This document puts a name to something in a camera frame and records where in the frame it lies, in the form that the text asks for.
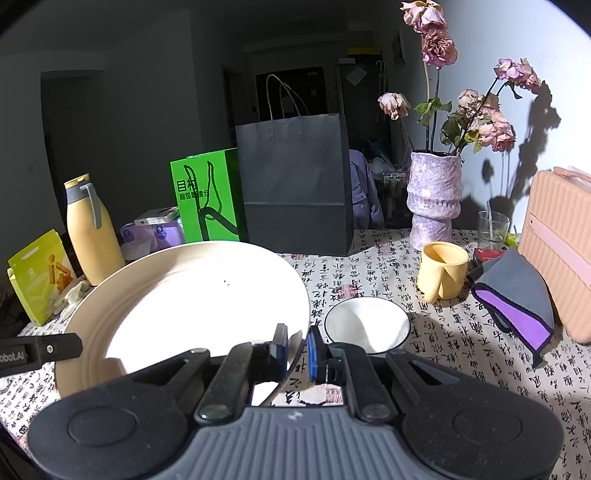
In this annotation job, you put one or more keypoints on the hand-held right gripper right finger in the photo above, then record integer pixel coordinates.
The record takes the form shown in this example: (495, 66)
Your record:
(314, 355)

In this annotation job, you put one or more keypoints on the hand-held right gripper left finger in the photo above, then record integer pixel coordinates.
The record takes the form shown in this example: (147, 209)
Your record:
(279, 350)

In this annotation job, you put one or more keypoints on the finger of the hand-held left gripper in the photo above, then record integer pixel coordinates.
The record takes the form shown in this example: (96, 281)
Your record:
(55, 348)

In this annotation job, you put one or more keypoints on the white bowl with black rim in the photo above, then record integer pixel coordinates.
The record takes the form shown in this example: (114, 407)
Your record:
(364, 323)

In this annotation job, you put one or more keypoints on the cream plate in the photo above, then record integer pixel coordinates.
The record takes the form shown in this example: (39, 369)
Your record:
(184, 300)

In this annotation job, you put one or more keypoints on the white rubber glove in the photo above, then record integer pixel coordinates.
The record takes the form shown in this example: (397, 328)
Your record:
(62, 307)
(76, 290)

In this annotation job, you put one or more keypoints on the yellow-green snack box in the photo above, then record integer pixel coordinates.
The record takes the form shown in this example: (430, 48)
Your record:
(34, 281)

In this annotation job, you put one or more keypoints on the yellow thermos jug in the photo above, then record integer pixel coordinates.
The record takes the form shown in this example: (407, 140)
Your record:
(90, 240)

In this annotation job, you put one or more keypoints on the calligraphy printed tablecloth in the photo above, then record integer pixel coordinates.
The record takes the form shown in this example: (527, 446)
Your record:
(461, 360)

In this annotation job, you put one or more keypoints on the black paper bag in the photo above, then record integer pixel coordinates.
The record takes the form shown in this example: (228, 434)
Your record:
(295, 198)

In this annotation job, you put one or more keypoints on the yellow mug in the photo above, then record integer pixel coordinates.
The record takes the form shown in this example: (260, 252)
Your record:
(450, 281)

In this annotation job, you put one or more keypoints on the green paper bag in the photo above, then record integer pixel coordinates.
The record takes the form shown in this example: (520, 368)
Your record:
(184, 221)

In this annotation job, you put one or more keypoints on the small white box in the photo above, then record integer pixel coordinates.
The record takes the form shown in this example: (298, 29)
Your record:
(157, 216)

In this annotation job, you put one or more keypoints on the purple garment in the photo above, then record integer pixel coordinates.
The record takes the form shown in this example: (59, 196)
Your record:
(364, 194)

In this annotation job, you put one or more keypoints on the purple ceramic vase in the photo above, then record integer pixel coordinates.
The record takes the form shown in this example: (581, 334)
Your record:
(434, 198)

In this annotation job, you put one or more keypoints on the small red box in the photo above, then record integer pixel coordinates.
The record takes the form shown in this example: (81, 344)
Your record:
(487, 256)

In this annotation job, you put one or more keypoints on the grey and purple cloth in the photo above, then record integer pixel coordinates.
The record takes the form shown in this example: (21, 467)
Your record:
(512, 281)

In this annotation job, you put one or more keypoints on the clear drinking glass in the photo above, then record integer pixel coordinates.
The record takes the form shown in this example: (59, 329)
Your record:
(491, 230)

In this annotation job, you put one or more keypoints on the pink ribbed case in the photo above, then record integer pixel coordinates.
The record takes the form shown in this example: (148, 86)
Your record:
(563, 249)

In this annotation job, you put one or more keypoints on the dried pink rose bouquet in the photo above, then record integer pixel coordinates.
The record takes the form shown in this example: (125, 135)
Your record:
(438, 48)

